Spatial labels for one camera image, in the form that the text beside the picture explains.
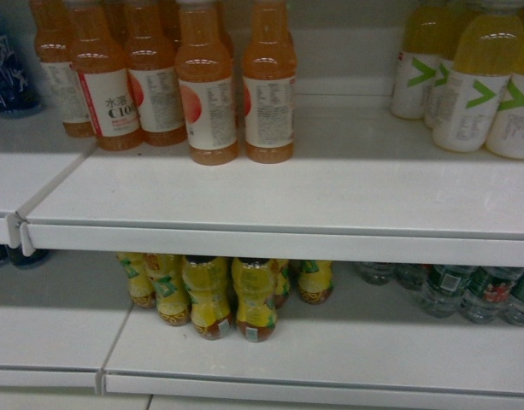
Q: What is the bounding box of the lemon tea bottle rear left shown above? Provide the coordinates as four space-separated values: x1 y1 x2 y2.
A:
116 252 156 309

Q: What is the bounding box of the lemon tea bottle front left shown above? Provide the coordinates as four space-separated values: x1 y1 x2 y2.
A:
181 255 233 340

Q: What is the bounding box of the orange juice bottle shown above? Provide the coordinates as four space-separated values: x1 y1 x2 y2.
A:
125 1 186 146
175 1 238 166
29 0 95 138
242 1 297 164

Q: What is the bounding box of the water bottle barcode label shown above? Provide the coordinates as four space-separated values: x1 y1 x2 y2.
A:
421 265 477 319

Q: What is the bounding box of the lemon tea bottle rear right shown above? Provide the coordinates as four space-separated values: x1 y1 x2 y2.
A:
297 260 333 305

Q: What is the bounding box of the water bottle far left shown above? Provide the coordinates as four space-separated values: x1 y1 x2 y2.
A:
356 261 395 285

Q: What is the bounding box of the water bottle red players label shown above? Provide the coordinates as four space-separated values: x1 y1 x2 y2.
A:
459 266 524 324

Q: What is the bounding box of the lemon tea bottle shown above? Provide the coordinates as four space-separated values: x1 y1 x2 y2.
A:
144 253 191 326
232 257 278 343
116 252 156 309
181 255 233 340
297 260 333 305

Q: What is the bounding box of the orange juice bottle far left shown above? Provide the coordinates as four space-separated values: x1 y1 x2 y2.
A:
29 0 95 138

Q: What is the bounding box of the yellow drink bottle white label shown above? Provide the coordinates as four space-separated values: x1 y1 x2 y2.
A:
433 1 524 153

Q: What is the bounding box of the white juice shelf board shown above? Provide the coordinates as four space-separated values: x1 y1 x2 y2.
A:
26 106 524 267

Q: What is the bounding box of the orange juice bottle C100 label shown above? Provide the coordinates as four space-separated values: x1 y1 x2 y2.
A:
64 1 143 151

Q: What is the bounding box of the yellow drink bottle far right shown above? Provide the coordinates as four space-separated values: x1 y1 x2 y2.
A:
485 40 524 160

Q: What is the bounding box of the water bottle right rear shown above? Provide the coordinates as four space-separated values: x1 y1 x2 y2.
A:
501 273 524 326

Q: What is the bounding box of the orange juice bottle middle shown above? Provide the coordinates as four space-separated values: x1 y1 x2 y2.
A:
125 1 186 146

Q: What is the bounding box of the orange juice bottle front right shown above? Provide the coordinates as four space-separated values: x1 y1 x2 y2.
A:
242 1 297 164

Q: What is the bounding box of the white water shelf board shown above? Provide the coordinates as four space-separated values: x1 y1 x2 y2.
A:
104 263 524 409

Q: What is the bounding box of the yellow drink bottle rear left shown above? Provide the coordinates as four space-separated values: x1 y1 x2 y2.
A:
391 1 459 120

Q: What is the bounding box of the yellow drink bottle rear middle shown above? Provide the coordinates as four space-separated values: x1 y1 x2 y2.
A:
424 38 458 129

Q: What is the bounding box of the orange juice bottle front centre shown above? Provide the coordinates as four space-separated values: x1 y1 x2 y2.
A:
175 1 238 166

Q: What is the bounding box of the lemon tea bottle front right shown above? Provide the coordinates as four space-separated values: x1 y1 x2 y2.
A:
232 257 278 343

